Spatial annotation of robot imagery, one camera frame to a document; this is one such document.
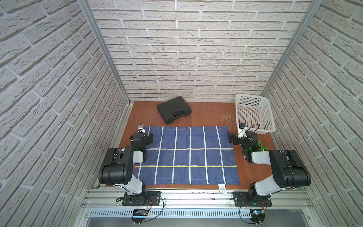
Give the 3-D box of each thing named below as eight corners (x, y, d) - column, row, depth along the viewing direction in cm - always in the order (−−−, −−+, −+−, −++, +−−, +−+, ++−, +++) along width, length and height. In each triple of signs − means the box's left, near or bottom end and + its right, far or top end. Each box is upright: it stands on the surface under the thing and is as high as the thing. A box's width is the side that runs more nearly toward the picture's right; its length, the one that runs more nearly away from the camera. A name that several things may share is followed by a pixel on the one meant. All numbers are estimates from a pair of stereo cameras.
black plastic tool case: (166, 125, 106) (166, 121, 101) (156, 108, 117) (155, 104, 112) (192, 114, 114) (192, 109, 109) (180, 99, 124) (180, 94, 120)
